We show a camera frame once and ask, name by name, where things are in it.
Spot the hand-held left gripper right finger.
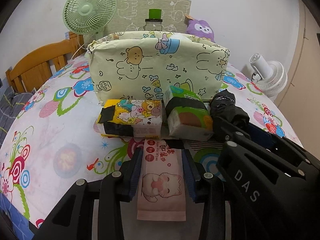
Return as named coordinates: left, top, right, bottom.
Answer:
left=181, top=149, right=238, bottom=240

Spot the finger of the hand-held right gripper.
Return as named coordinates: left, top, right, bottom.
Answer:
left=212, top=116, right=253, bottom=145
left=247, top=124, right=313, bottom=165

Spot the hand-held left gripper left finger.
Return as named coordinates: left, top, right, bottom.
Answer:
left=32, top=147, right=144, bottom=240

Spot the black umbrella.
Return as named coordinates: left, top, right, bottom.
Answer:
left=209, top=89, right=250, bottom=130

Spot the pink wet wipes packet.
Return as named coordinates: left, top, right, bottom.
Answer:
left=136, top=139, right=187, bottom=222

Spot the green tissue packet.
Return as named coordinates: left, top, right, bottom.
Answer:
left=162, top=85, right=214, bottom=142

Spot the yellow cartoon tissue packet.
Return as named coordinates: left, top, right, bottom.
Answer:
left=97, top=99, right=163, bottom=138

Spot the pale green printed storage box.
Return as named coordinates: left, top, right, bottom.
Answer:
left=86, top=31, right=230, bottom=105

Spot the white standing fan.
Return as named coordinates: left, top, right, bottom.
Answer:
left=249, top=53, right=288, bottom=98

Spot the beige wooden door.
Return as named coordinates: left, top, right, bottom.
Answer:
left=275, top=0, right=320, bottom=160

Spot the floral tablecloth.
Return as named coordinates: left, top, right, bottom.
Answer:
left=0, top=52, right=304, bottom=228

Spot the purple plush bunny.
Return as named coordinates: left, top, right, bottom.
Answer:
left=185, top=14, right=216, bottom=43

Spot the glass jar with green lid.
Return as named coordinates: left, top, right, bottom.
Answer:
left=143, top=9, right=163, bottom=32

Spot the grey plaid blanket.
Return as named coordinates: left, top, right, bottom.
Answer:
left=0, top=87, right=35, bottom=148

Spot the wooden bed headboard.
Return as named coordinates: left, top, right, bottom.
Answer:
left=5, top=32, right=87, bottom=93

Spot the green printed board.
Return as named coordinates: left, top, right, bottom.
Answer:
left=116, top=0, right=192, bottom=34

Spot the green desk fan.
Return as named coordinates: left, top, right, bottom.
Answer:
left=62, top=0, right=118, bottom=45

